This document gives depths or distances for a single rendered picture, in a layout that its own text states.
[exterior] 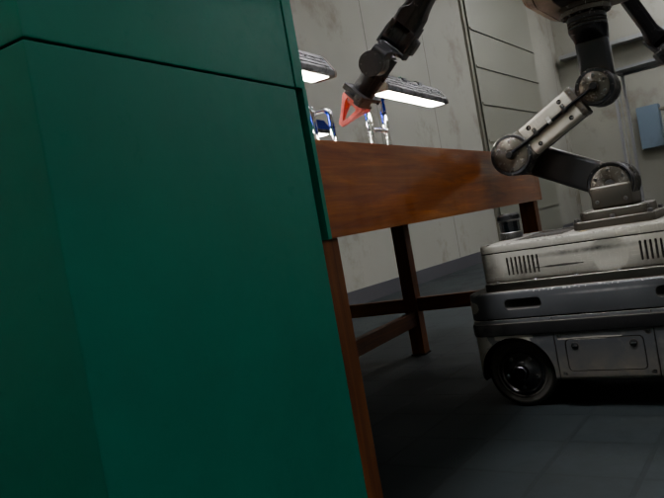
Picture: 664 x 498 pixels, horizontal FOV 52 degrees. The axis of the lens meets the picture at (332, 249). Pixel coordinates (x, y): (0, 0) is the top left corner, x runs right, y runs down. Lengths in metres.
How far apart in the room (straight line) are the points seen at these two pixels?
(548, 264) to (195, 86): 1.29
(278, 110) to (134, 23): 0.30
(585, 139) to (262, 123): 11.05
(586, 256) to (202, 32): 1.29
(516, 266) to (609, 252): 0.26
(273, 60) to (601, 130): 10.94
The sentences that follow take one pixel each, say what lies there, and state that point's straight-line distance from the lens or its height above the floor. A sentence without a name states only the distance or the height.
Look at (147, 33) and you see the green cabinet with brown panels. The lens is 0.92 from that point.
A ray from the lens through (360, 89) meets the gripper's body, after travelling 1.66.
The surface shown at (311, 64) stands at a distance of 1.95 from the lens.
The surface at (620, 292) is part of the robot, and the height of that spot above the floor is 0.31.
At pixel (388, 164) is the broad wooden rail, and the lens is 1.54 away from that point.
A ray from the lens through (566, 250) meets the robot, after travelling 1.98.
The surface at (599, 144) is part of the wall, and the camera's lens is 11.95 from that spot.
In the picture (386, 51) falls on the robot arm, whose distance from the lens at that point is 1.58.
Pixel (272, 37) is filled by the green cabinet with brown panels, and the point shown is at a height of 0.92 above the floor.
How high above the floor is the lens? 0.59
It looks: 1 degrees down
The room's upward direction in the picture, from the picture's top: 10 degrees counter-clockwise
